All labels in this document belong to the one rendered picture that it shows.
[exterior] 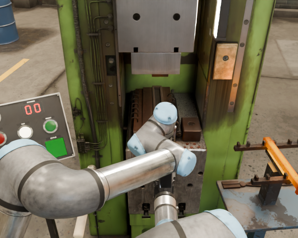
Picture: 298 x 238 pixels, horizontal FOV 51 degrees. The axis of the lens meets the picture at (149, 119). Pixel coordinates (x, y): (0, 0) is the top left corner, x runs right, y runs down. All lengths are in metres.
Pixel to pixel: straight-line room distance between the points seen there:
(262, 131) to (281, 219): 1.88
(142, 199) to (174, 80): 0.71
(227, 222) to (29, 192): 0.41
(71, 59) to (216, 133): 0.82
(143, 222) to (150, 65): 0.92
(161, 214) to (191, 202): 0.70
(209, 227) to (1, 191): 0.45
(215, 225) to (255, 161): 2.25
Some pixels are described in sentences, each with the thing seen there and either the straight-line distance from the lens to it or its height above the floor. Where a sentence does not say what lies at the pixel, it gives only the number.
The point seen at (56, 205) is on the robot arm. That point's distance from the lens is 0.65.
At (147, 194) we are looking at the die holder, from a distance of 1.64.
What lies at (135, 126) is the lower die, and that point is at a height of 0.98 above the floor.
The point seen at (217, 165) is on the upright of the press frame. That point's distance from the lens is 1.82.
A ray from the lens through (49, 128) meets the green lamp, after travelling 1.35.
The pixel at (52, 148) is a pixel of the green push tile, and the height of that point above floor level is 1.02.
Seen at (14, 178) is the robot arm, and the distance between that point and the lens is 0.71.
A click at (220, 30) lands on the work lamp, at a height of 1.42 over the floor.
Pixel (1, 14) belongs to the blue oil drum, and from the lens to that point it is 5.69.
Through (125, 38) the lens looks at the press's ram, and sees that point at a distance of 1.24.
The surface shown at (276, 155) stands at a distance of 1.42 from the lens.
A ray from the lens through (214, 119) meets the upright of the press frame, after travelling 1.62.
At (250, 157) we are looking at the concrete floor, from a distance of 2.95.
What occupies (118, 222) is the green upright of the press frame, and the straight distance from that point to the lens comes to 2.14.
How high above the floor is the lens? 1.83
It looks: 34 degrees down
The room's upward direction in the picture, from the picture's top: straight up
